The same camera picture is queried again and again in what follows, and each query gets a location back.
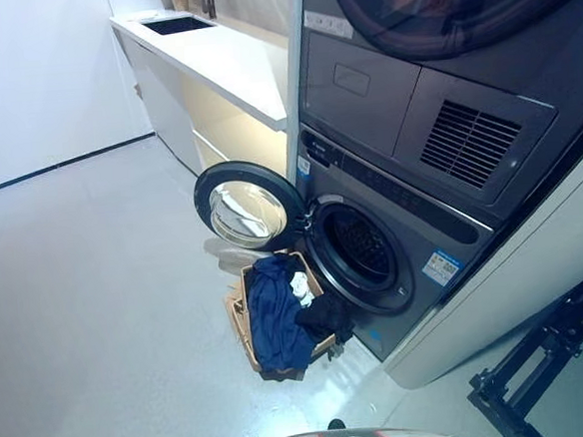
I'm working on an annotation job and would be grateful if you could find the brown wicker laundry basket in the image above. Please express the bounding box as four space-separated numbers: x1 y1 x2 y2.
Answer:
220 247 341 387

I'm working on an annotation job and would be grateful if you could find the round washing machine door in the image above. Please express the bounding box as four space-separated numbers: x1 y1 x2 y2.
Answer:
191 157 310 259

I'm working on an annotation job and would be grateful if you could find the grey front-load washing machine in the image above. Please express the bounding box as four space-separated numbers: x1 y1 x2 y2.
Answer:
291 109 505 368

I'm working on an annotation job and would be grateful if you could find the blue garment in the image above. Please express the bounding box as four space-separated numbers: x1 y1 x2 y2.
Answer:
244 253 319 376

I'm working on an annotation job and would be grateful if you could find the black garment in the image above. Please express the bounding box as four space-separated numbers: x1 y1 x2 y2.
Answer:
292 289 357 348

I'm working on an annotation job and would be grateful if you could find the white sock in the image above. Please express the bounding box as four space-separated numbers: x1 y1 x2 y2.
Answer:
288 270 314 308

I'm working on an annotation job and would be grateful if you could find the energy label sticker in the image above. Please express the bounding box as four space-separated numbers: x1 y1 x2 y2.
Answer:
420 248 466 287

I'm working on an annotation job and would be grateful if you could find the white appliance cabinet surround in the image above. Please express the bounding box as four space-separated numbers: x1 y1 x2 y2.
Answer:
275 0 583 398

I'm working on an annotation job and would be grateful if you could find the white counter cabinet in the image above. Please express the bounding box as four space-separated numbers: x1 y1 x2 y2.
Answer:
109 1 297 190

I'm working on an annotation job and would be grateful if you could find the dark sink basin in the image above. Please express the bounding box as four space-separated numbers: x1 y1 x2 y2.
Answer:
141 13 218 38

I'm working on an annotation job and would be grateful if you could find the grey stacked dryer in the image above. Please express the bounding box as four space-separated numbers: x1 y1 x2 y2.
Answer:
290 0 583 236

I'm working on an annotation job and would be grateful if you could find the black metal stand frame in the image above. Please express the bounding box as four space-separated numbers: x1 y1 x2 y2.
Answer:
458 272 583 437

